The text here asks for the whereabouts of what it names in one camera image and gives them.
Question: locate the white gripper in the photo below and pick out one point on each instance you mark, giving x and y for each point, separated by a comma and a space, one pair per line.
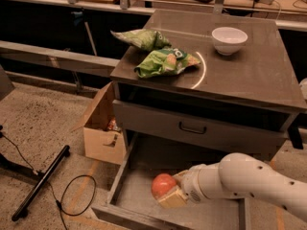
191, 184

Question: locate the red apple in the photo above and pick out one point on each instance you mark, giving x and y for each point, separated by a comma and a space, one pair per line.
162, 184

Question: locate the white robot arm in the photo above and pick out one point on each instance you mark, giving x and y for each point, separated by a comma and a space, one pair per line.
236, 176

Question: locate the open grey lower drawer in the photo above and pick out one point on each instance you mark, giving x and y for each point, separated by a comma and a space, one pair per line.
130, 202

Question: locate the grey upper drawer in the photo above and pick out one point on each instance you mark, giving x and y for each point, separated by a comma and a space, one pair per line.
198, 131

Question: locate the grey drawer cabinet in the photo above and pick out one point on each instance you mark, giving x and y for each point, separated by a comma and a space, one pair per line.
255, 87

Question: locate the cardboard box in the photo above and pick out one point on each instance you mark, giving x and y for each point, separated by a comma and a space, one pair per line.
101, 139

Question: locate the green chip bag front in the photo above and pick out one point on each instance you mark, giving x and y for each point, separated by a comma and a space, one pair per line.
165, 62

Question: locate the green chip bag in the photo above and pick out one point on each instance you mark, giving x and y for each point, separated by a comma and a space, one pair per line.
165, 62
144, 39

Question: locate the green chip bag rear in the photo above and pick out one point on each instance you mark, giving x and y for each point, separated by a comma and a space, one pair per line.
144, 39

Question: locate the metal railing beam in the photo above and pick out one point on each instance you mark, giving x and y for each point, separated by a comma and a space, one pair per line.
92, 65

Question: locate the white ceramic bowl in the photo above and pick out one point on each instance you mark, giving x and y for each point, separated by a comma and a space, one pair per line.
228, 40

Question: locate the black stand base bar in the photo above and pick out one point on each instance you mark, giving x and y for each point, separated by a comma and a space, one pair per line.
22, 210

